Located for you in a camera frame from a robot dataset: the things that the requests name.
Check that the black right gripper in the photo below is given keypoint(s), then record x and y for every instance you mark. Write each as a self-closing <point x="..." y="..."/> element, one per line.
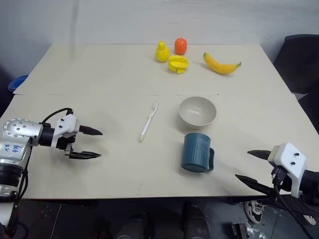
<point x="284" y="185"/>

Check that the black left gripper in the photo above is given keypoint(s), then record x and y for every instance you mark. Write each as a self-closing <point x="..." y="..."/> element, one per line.
<point x="63" y="143"/>

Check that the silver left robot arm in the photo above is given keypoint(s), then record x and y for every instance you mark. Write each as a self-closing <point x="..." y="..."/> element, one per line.
<point x="17" y="129"/>

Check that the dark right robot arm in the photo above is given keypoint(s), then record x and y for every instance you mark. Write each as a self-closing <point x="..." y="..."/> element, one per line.
<point x="310" y="184"/>

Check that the black and white sneaker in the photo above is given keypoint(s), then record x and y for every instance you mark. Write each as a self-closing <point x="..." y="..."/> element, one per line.
<point x="309" y="219"/>
<point x="254" y="211"/>

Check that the teal ribbed mug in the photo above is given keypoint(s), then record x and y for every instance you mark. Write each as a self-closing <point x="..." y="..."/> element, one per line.
<point x="197" y="152"/>

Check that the white toothbrush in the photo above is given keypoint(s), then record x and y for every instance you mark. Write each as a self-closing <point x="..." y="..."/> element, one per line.
<point x="149" y="122"/>

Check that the beige bowl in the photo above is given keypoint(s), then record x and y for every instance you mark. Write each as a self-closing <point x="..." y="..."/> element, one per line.
<point x="197" y="113"/>

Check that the blue round object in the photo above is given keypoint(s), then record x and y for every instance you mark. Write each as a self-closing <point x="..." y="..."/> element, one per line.
<point x="17" y="83"/>

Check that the yellow toy banana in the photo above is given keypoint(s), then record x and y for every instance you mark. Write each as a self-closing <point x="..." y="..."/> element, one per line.
<point x="220" y="66"/>

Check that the black chair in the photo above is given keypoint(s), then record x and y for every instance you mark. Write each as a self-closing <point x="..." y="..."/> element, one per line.
<point x="299" y="62"/>

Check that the yellow toy pear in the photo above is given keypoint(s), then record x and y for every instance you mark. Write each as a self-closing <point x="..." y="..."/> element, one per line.
<point x="162" y="53"/>

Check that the yellow cut toy fruit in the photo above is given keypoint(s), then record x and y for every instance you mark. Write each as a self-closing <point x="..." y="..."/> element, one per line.
<point x="178" y="63"/>

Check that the orange toy fruit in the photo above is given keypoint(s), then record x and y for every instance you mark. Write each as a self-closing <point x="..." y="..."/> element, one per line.
<point x="180" y="46"/>

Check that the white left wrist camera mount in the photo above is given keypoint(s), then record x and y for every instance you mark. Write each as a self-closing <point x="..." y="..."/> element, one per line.
<point x="67" y="123"/>

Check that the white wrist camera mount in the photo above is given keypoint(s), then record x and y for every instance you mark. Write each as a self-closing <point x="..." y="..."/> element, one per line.
<point x="290" y="159"/>
<point x="67" y="123"/>

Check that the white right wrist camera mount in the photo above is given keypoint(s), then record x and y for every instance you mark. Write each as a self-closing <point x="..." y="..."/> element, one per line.
<point x="290" y="159"/>

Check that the metal floor bracket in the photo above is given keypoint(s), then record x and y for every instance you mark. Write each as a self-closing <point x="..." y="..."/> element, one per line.
<point x="240" y="231"/>

